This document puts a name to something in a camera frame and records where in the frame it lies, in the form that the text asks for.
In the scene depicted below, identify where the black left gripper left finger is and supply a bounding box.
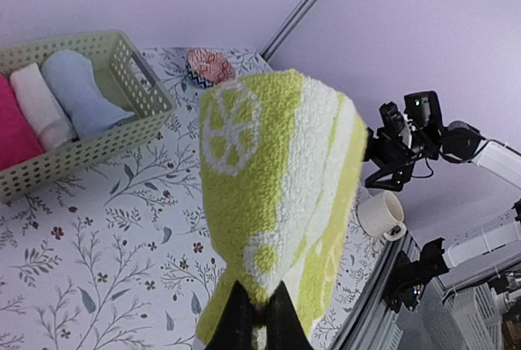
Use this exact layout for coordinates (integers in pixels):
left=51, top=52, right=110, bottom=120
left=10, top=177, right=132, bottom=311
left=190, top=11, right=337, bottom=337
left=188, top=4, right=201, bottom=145
left=204, top=281, right=263, bottom=350

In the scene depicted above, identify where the light blue towel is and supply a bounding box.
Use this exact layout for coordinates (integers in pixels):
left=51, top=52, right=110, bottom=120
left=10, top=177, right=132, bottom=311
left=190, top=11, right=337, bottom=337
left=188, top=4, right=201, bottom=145
left=41, top=50, right=134, bottom=140

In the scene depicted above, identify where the green white small packet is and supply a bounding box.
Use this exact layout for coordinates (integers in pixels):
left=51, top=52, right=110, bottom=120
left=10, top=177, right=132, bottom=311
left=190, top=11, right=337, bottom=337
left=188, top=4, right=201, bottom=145
left=195, top=70, right=367, bottom=344

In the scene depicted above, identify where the cream ribbed mug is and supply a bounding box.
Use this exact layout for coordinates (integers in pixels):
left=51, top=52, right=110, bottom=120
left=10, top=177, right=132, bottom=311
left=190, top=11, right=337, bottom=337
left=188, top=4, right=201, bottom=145
left=357, top=190, right=407, bottom=242

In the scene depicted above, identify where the blue patterned bowl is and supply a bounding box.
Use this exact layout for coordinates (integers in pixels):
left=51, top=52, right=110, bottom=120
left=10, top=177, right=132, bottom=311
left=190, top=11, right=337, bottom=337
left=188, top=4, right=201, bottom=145
left=186, top=62, right=214, bottom=90

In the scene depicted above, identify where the pink rolled towel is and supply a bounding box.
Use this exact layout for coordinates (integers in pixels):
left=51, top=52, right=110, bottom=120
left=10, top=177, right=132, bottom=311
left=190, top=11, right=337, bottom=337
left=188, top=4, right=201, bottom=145
left=1, top=77, right=43, bottom=170

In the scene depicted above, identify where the right aluminium frame post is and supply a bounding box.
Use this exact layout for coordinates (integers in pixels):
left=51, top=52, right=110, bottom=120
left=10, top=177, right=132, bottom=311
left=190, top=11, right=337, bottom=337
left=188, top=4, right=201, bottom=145
left=260, top=0, right=318, bottom=62

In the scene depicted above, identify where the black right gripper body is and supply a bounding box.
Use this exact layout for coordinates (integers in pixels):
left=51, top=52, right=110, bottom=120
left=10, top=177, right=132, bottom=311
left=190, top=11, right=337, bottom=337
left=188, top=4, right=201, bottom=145
left=364, top=90, right=442, bottom=191

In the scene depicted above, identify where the cream rolled towel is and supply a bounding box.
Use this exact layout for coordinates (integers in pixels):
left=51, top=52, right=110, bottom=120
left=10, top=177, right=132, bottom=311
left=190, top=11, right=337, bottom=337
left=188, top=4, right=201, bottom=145
left=10, top=63, right=77, bottom=151

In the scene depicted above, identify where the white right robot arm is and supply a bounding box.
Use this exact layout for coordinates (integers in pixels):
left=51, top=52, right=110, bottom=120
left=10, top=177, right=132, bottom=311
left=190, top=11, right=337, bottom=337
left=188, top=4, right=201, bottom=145
left=364, top=90, right=520, bottom=312

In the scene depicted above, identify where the green perforated plastic basket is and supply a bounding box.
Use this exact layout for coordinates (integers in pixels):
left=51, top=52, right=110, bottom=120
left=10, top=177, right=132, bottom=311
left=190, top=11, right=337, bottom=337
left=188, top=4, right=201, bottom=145
left=1, top=30, right=176, bottom=203

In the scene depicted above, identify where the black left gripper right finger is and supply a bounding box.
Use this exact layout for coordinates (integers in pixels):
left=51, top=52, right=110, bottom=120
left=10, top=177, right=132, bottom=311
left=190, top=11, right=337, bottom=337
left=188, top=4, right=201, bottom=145
left=260, top=282, right=312, bottom=350

